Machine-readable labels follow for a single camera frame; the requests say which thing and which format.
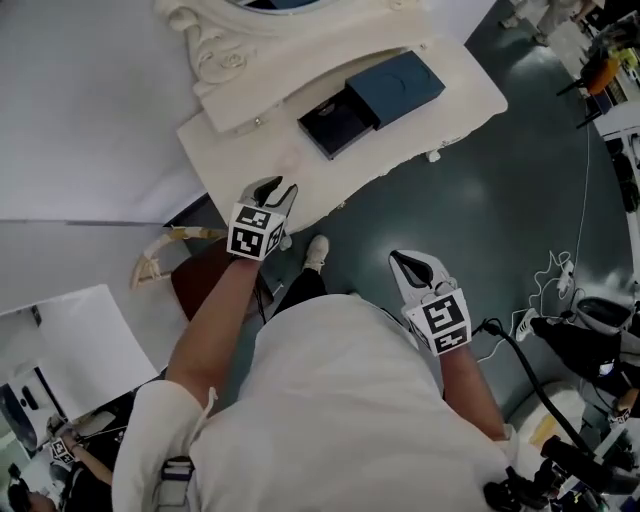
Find person's white shirt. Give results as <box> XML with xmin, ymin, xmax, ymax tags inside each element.
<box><xmin>112</xmin><ymin>292</ymin><xmax>517</xmax><ymax>512</ymax></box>

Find person's right forearm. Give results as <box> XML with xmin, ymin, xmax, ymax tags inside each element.
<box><xmin>438</xmin><ymin>343</ymin><xmax>507</xmax><ymax>442</ymax></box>

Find person's white shoe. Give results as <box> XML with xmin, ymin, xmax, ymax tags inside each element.
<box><xmin>302</xmin><ymin>234</ymin><xmax>331</xmax><ymax>274</ymax></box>

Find black camera rig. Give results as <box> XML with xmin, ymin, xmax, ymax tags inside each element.
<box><xmin>483</xmin><ymin>434</ymin><xmax>640</xmax><ymax>512</ymax></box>

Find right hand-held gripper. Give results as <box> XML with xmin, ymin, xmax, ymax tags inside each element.
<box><xmin>388</xmin><ymin>249</ymin><xmax>474</xmax><ymax>357</ymax></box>

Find thick black hose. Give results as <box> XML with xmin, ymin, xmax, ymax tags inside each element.
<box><xmin>472</xmin><ymin>318</ymin><xmax>601</xmax><ymax>454</ymax></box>

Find person's black trouser leg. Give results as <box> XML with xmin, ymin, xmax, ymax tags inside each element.
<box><xmin>271</xmin><ymin>266</ymin><xmax>329</xmax><ymax>321</ymax></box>

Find white power strip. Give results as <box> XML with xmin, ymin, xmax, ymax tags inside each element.
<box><xmin>555</xmin><ymin>259</ymin><xmax>576</xmax><ymax>302</ymax></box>

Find white ornate dressing table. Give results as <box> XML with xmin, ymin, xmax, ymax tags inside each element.
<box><xmin>175</xmin><ymin>42</ymin><xmax>509</xmax><ymax>236</ymax></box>

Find orange chair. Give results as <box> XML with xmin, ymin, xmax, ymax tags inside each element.
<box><xmin>556</xmin><ymin>53</ymin><xmax>622</xmax><ymax>97</ymax></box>

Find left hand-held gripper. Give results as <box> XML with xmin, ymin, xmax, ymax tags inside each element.
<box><xmin>227</xmin><ymin>174</ymin><xmax>300</xmax><ymax>262</ymax></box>

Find thin white cable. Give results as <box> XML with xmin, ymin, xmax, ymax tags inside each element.
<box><xmin>477</xmin><ymin>124</ymin><xmax>592</xmax><ymax>362</ymax></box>

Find white flat board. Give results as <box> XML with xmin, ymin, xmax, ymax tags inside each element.
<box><xmin>0</xmin><ymin>283</ymin><xmax>169</xmax><ymax>419</ymax></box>

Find white padded bag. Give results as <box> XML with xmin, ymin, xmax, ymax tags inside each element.
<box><xmin>503</xmin><ymin>381</ymin><xmax>587</xmax><ymax>451</ymax></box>

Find dark blue drawer box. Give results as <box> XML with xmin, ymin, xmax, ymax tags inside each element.
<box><xmin>297</xmin><ymin>49</ymin><xmax>447</xmax><ymax>162</ymax></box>

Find brown cream ornate chair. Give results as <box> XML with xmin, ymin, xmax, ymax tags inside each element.
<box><xmin>129</xmin><ymin>224</ymin><xmax>275</xmax><ymax>322</ymax></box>

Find person's left forearm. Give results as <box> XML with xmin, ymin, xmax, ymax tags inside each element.
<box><xmin>164</xmin><ymin>252</ymin><xmax>262</xmax><ymax>401</ymax></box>

